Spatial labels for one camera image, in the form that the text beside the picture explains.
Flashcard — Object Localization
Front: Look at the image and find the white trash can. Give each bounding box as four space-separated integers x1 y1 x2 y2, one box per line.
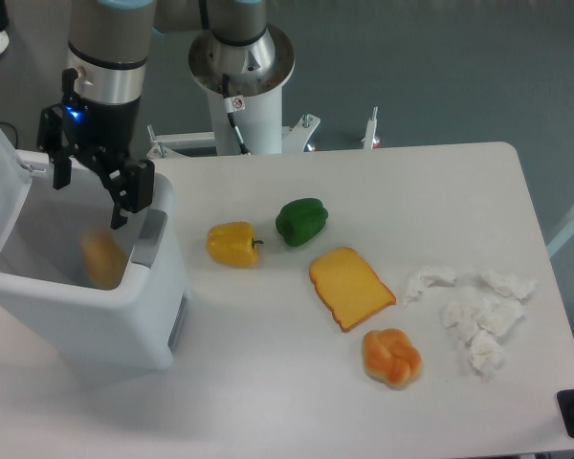
0 151 190 369

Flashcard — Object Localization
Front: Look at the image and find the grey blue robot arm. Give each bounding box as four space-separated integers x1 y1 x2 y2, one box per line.
37 1 295 229

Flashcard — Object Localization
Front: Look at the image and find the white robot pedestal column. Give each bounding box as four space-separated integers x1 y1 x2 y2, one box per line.
206 88 282 156

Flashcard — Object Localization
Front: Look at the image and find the crumpled white tissue bottom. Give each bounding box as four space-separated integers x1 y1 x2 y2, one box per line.
469 330 504 382

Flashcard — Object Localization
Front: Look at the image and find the crumpled white tissue left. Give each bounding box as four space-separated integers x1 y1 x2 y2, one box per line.
441 300 479 343

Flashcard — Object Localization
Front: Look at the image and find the knotted golden bread roll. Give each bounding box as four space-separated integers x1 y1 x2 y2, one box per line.
362 328 423 388

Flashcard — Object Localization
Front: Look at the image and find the square orange toast slice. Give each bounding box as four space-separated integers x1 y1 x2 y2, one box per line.
309 247 396 333

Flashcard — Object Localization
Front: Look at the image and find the crumpled white tissue top right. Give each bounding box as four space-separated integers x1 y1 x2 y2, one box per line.
479 269 538 300

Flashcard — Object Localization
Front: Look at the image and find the crumpled white tissue middle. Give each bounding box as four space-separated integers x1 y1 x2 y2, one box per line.
475 297 525 338

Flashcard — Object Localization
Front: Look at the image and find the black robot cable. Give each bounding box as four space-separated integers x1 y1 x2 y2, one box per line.
221 74 253 156

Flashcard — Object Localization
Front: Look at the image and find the white pedestal base frame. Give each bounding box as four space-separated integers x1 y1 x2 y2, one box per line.
145 105 384 160

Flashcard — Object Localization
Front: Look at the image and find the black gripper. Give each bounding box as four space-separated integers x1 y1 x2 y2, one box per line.
36 97 155 230

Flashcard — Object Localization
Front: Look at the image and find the green bell pepper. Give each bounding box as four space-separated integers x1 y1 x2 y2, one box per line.
275 197 329 248

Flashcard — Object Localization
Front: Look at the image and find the yellow bell pepper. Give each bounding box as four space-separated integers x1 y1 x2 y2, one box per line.
206 221 263 268

